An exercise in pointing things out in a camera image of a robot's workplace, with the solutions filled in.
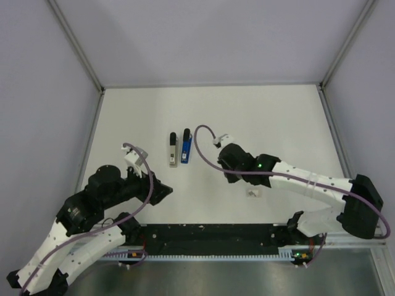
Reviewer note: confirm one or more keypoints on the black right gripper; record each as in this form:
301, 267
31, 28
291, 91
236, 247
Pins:
231, 179

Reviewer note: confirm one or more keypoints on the light blue slotted cable duct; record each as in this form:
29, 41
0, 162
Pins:
283, 255

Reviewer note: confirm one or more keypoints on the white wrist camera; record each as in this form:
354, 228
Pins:
134, 158
223, 140

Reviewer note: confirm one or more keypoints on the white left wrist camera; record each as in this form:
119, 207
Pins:
134, 158

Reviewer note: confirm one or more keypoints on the aluminium frame rail front right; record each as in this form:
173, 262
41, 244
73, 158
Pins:
347, 241

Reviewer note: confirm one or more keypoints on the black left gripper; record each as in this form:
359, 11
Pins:
159, 190

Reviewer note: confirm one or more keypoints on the aluminium frame post right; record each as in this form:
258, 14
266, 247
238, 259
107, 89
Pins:
350, 39

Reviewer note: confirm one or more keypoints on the grey and black stapler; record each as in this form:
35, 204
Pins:
173, 150

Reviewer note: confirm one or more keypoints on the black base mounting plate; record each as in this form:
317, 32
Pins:
215, 239

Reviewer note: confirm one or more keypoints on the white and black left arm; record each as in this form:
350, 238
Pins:
80, 212

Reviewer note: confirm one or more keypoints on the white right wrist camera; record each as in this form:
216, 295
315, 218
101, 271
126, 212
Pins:
223, 140

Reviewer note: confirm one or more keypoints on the aluminium frame post left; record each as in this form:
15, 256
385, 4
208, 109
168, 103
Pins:
74, 43

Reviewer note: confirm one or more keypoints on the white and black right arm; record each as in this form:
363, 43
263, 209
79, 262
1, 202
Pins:
353, 205

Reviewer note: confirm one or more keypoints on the aluminium frame post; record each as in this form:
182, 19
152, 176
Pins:
74, 43
350, 39

